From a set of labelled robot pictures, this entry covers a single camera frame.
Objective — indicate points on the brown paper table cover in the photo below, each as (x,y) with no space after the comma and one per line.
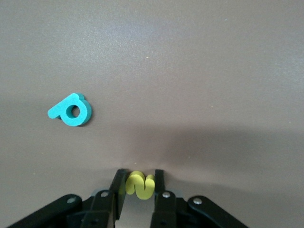
(190,71)

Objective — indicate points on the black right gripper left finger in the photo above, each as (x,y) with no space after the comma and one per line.
(104,209)

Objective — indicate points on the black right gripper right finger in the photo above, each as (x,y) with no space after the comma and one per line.
(164,209)

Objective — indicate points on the teal foam letter d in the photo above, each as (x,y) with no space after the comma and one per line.
(57,111)

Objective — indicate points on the yellow foam letter s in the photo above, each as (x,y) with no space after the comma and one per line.
(142,190)

